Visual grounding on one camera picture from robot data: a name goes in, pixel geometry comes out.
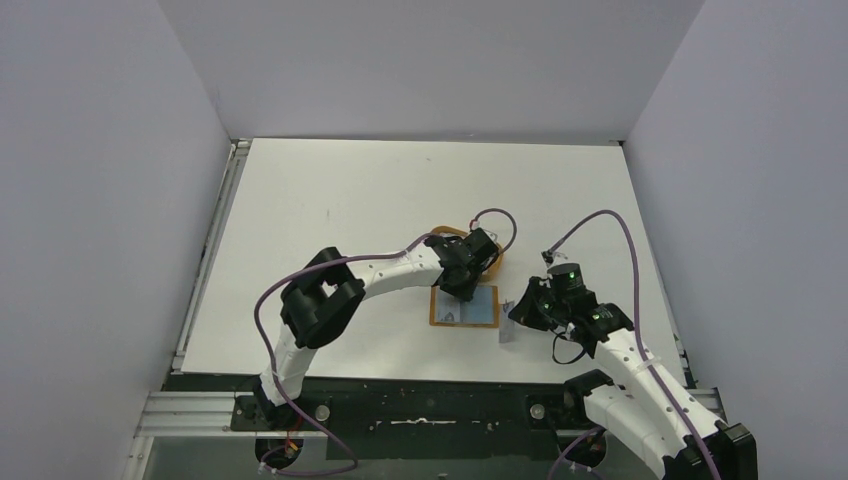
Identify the orange leather card holder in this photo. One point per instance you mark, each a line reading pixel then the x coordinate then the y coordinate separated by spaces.
pixel 482 311

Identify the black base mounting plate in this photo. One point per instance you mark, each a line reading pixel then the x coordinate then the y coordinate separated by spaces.
pixel 443 420

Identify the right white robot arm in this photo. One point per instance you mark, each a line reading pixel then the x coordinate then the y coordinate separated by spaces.
pixel 631 394

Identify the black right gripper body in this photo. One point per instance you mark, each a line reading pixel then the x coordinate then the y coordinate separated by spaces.
pixel 527 307

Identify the aluminium side rail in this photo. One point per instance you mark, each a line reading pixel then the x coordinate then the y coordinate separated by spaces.
pixel 234 166

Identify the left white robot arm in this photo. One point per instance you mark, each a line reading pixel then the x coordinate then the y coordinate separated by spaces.
pixel 311 308

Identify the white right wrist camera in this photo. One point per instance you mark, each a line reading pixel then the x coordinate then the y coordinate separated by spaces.
pixel 553 257

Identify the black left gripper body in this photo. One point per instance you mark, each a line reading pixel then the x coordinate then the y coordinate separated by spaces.
pixel 464 288

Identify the tan oval tray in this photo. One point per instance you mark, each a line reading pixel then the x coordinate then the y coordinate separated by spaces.
pixel 491 272

